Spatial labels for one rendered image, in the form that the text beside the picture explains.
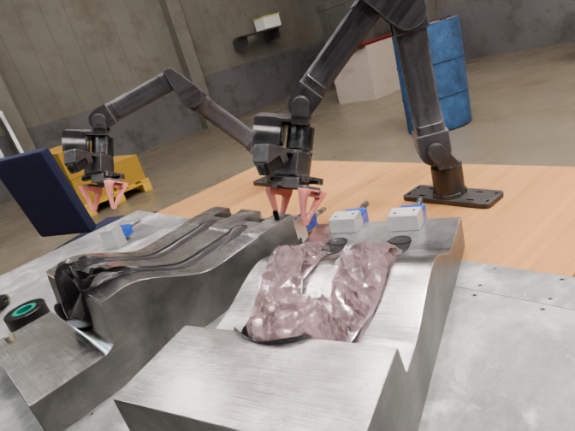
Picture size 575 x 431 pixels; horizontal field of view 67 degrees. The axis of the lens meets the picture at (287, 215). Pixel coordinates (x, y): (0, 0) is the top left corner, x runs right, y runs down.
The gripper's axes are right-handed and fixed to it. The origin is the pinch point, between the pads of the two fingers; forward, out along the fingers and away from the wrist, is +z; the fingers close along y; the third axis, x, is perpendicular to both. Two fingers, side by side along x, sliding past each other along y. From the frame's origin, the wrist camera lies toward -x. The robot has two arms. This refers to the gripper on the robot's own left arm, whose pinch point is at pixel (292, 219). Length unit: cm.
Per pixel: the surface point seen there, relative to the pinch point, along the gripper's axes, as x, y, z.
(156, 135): 387, -824, -141
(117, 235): -14, -54, 10
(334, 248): -7.3, 18.0, 3.9
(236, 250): -18.4, 5.6, 6.1
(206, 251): -19.4, -1.9, 7.3
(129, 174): 173, -462, -29
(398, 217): -2.5, 26.8, -2.4
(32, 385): -47, 1, 25
